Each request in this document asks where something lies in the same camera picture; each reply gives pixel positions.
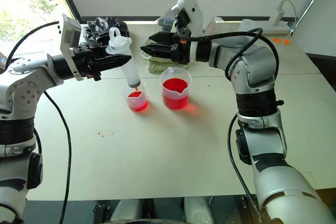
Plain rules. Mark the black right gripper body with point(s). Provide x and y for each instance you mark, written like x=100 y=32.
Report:
x=182 y=48

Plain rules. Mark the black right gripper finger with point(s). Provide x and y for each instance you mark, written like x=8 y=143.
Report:
x=160 y=50
x=164 y=37

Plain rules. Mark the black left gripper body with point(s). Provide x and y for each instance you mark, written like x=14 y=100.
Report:
x=84 y=61

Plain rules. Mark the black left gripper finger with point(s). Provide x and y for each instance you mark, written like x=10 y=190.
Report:
x=99 y=47
x=113 y=61

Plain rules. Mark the clear plastic syringe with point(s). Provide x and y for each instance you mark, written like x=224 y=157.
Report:
x=130 y=70

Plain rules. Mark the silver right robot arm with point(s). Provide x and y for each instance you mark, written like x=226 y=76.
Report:
x=260 y=61

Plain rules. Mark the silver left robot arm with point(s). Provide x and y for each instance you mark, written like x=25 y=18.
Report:
x=23 y=90

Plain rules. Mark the small beaker red liquid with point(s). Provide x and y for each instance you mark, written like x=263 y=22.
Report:
x=137 y=102

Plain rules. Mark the large beaker red liquid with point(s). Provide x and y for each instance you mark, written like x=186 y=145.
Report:
x=176 y=95

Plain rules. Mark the empty clear plastic cup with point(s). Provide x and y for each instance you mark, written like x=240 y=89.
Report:
x=249 y=26

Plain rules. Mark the green towel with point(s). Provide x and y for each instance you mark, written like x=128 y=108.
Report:
x=157 y=64

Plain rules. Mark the crumpled black plastic bag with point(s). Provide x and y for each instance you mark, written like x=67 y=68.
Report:
x=103 y=26

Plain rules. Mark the clear bag with dark contents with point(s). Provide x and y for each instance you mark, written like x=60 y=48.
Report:
x=210 y=26

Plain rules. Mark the orange crumbs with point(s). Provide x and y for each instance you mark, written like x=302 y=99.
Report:
x=105 y=134

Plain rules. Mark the small orange piece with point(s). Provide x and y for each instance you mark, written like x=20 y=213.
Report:
x=276 y=40
x=287 y=42

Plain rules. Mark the white power strip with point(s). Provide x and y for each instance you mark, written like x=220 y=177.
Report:
x=278 y=28

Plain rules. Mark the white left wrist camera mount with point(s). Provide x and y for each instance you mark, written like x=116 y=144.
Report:
x=69 y=33

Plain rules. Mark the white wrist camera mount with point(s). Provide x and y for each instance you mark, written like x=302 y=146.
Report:
x=69 y=33
x=193 y=9

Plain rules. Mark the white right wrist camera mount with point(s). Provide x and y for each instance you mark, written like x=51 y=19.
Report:
x=193 y=9

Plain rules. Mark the black metal bracket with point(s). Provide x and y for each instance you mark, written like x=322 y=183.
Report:
x=101 y=211

